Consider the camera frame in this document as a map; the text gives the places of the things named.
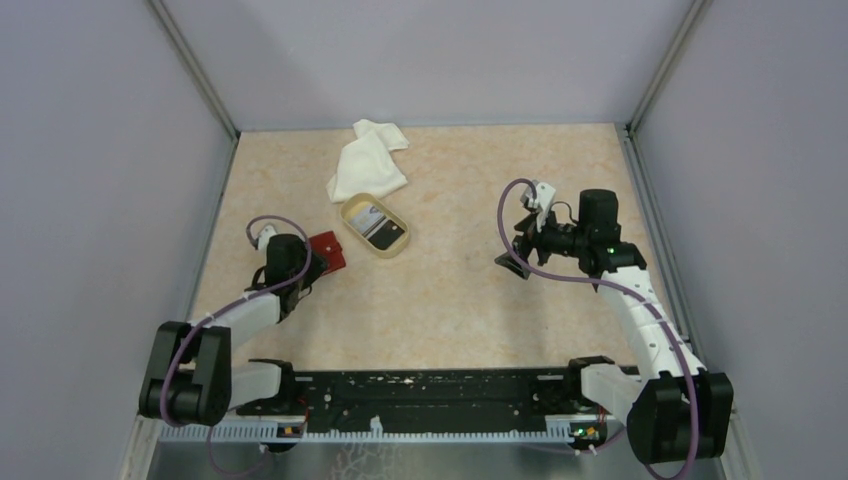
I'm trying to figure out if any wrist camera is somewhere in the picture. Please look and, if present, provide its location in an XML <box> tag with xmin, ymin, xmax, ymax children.
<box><xmin>522</xmin><ymin>180</ymin><xmax>556</xmax><ymax>231</ymax></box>
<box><xmin>256</xmin><ymin>224</ymin><xmax>278</xmax><ymax>252</ymax></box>

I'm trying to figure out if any silver VIP card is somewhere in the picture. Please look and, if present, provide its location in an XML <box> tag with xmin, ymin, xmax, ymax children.
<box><xmin>348</xmin><ymin>204</ymin><xmax>386</xmax><ymax>238</ymax></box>

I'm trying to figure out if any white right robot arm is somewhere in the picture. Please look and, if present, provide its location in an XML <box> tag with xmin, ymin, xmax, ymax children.
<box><xmin>495</xmin><ymin>179</ymin><xmax>734</xmax><ymax>469</ymax></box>

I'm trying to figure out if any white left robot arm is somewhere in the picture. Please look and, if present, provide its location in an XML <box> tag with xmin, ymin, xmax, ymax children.
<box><xmin>138</xmin><ymin>234</ymin><xmax>331</xmax><ymax>426</ymax></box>

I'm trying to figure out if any red card holder wallet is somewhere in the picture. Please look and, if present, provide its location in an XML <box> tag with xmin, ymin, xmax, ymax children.
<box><xmin>309</xmin><ymin>230</ymin><xmax>346</xmax><ymax>275</ymax></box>

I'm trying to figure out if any beige oval tray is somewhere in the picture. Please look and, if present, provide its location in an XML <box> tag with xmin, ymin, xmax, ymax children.
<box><xmin>339</xmin><ymin>193</ymin><xmax>411</xmax><ymax>259</ymax></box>

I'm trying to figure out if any white crumpled cloth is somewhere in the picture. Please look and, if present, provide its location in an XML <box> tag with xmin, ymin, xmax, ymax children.
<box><xmin>326</xmin><ymin>119</ymin><xmax>410</xmax><ymax>203</ymax></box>

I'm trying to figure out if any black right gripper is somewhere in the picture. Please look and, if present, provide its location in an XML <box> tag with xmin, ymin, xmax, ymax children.
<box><xmin>494</xmin><ymin>204</ymin><xmax>588</xmax><ymax>279</ymax></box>

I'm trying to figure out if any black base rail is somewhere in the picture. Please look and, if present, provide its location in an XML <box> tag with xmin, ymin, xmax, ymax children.
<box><xmin>236</xmin><ymin>367</ymin><xmax>614</xmax><ymax>443</ymax></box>

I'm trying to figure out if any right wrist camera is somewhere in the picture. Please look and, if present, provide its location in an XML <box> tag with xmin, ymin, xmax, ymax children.
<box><xmin>522</xmin><ymin>180</ymin><xmax>556</xmax><ymax>231</ymax></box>

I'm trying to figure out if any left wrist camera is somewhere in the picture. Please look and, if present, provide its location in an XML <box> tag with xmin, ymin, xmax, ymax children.
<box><xmin>256</xmin><ymin>224</ymin><xmax>278</xmax><ymax>252</ymax></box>

